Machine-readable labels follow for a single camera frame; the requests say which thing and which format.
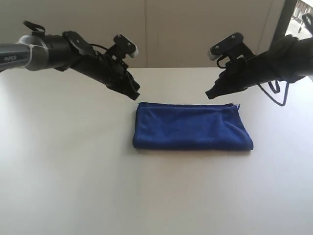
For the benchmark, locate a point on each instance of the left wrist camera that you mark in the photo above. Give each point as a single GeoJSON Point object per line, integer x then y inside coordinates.
{"type": "Point", "coordinates": [122, 47]}

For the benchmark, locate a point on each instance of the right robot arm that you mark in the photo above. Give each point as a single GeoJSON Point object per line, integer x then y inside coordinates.
{"type": "Point", "coordinates": [289, 60]}

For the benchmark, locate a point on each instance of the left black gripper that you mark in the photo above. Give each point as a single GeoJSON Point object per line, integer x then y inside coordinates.
{"type": "Point", "coordinates": [112, 73]}

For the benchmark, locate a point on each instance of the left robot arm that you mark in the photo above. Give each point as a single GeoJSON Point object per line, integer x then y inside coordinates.
{"type": "Point", "coordinates": [40, 51]}

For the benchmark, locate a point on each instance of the dark window frame post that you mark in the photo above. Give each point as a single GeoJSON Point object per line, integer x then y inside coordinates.
{"type": "Point", "coordinates": [284, 20]}

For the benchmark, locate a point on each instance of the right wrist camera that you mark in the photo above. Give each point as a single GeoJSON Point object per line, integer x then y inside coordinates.
{"type": "Point", "coordinates": [231, 47]}

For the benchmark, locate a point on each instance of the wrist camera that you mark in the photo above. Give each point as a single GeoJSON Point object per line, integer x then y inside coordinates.
{"type": "Point", "coordinates": [122, 47]}
{"type": "Point", "coordinates": [231, 47]}

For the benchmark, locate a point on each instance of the blue terry towel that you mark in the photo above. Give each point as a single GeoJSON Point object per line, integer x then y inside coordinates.
{"type": "Point", "coordinates": [190, 127]}

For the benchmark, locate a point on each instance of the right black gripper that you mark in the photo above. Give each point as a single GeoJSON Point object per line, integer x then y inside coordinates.
{"type": "Point", "coordinates": [240, 75]}

